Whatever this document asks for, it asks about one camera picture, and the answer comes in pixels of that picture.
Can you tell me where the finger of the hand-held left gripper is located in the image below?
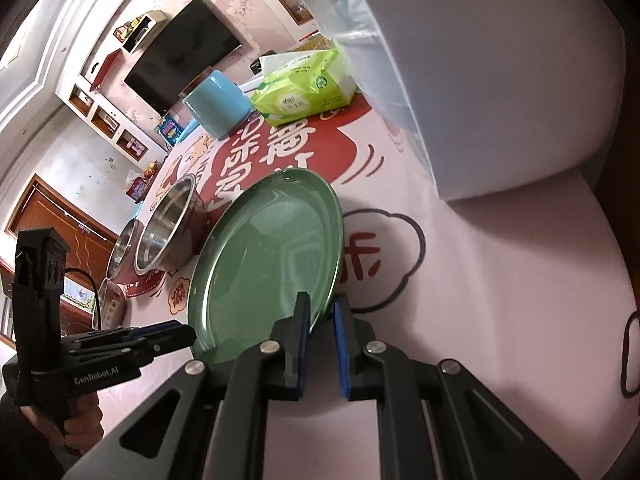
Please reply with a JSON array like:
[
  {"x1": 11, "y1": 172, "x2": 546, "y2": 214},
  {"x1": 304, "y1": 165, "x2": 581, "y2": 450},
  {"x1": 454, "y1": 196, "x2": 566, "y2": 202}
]
[
  {"x1": 122, "y1": 325, "x2": 198, "y2": 367},
  {"x1": 70, "y1": 320, "x2": 181, "y2": 349}
]

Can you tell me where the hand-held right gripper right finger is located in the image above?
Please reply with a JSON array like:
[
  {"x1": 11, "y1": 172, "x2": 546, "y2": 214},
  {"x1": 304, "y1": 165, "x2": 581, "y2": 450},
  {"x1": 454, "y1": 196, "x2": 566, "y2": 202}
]
[{"x1": 334, "y1": 294, "x2": 596, "y2": 480}]

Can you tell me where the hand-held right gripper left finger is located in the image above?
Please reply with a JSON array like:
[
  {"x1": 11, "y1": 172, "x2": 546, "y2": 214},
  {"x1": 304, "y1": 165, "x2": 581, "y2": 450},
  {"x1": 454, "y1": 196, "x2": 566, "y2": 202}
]
[{"x1": 65, "y1": 291, "x2": 313, "y2": 480}]

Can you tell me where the small steel bowl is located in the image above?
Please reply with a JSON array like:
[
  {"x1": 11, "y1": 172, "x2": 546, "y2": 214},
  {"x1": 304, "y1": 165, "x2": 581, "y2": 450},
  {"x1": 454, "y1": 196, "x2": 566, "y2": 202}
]
[{"x1": 95, "y1": 280, "x2": 126, "y2": 328}]

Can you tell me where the pink steel bowl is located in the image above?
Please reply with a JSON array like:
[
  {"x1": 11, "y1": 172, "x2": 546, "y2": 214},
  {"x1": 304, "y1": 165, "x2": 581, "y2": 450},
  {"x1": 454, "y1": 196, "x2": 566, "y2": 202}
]
[{"x1": 107, "y1": 217, "x2": 151, "y2": 281}]

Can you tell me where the green plate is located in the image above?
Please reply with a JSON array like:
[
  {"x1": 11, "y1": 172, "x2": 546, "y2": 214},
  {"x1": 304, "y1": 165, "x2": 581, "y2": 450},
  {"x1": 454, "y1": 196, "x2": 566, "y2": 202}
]
[{"x1": 187, "y1": 168, "x2": 344, "y2": 366}]

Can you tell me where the large steel bowl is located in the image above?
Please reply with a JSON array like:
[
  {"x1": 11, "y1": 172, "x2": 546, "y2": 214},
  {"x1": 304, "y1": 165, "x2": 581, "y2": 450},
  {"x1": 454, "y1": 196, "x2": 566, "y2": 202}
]
[{"x1": 134, "y1": 176, "x2": 208, "y2": 276}]

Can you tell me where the person's left hand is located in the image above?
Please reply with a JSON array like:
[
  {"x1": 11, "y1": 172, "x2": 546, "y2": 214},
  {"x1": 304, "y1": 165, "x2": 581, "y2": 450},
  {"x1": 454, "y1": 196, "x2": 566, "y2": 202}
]
[{"x1": 20, "y1": 391, "x2": 104, "y2": 456}]

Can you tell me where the brown wooden door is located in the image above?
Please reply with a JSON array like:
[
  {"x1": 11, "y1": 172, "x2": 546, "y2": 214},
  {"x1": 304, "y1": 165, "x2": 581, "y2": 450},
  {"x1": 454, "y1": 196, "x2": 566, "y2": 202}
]
[{"x1": 5, "y1": 174, "x2": 121, "y2": 281}]

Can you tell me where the red tissue box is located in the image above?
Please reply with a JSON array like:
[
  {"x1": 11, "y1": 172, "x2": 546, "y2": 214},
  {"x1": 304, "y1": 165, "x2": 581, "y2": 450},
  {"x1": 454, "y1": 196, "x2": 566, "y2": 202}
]
[{"x1": 127, "y1": 170, "x2": 151, "y2": 203}]

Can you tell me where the printed pink tablecloth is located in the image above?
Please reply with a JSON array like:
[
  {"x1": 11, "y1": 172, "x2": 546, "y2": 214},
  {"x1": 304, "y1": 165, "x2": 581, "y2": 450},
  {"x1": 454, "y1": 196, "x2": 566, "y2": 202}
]
[{"x1": 95, "y1": 35, "x2": 640, "y2": 480}]

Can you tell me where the blue toy box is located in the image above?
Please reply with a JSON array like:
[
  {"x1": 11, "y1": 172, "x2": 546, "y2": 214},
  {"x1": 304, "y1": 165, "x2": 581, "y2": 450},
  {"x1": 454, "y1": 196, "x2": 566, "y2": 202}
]
[{"x1": 156, "y1": 115, "x2": 183, "y2": 148}]

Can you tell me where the blue canister with brown lid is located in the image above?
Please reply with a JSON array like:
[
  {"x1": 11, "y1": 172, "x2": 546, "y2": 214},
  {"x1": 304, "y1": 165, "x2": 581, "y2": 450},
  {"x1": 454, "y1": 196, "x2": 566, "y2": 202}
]
[{"x1": 182, "y1": 70, "x2": 253, "y2": 139}]

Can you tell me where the green tissue pack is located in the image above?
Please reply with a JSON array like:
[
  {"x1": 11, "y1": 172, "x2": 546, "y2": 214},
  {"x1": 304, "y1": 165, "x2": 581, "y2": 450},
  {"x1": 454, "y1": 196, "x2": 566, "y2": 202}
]
[{"x1": 250, "y1": 42, "x2": 357, "y2": 127}]

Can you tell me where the white countertop appliance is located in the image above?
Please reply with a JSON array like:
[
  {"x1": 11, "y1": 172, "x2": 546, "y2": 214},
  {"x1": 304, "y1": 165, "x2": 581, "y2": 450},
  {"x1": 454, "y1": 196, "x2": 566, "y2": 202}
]
[{"x1": 310, "y1": 0, "x2": 626, "y2": 203}]

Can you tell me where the black cable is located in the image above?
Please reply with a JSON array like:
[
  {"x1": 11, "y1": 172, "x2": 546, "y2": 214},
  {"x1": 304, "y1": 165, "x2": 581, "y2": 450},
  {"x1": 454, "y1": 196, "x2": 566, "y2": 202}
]
[{"x1": 62, "y1": 270, "x2": 103, "y2": 331}]

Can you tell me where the wall poster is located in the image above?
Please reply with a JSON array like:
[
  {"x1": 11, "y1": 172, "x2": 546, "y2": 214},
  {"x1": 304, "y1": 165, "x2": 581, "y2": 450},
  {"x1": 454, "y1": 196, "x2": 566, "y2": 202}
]
[{"x1": 60, "y1": 280, "x2": 98, "y2": 313}]

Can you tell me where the red wall shelf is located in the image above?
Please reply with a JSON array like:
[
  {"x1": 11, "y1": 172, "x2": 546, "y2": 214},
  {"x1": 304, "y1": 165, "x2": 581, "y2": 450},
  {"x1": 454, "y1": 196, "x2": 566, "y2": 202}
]
[{"x1": 91, "y1": 50, "x2": 125, "y2": 92}]

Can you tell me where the wall-mounted television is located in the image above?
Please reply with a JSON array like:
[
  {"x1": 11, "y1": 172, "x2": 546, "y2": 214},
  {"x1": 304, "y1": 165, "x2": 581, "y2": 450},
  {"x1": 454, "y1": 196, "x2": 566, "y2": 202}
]
[{"x1": 124, "y1": 0, "x2": 242, "y2": 116}]

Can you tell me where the white wall shelf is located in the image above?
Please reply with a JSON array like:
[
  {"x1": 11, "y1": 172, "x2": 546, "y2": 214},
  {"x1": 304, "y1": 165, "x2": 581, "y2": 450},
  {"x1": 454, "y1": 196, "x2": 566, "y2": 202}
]
[{"x1": 120, "y1": 10, "x2": 166, "y2": 55}]

